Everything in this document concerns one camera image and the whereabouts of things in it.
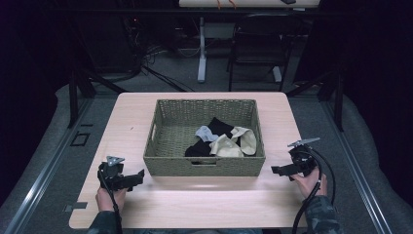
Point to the aluminium floor rail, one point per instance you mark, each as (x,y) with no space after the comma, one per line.
(39,182)
(354,169)

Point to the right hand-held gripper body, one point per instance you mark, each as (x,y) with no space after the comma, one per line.
(303,159)

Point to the light blue sock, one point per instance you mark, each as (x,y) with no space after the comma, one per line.
(205,133)

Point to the person's left hand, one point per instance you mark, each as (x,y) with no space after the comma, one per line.
(107,200)

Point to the green woven basket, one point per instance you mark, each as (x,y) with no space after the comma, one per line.
(168,136)

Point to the black metal stand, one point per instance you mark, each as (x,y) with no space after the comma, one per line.
(338,104)
(73,97)

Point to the person's right hand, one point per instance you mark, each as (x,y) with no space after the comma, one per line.
(310,185)

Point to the grey tape strip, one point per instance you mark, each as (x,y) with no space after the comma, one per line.
(78,205)

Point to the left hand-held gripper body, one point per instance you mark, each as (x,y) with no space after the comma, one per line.
(112,174)

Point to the cream sock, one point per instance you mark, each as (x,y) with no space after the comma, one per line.
(249,141)
(225,148)

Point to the black folding chair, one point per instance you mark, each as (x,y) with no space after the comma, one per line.
(263,42)

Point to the white desk leg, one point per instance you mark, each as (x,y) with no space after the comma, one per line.
(277,74)
(202,55)

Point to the black sock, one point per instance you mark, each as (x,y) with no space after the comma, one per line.
(198,149)

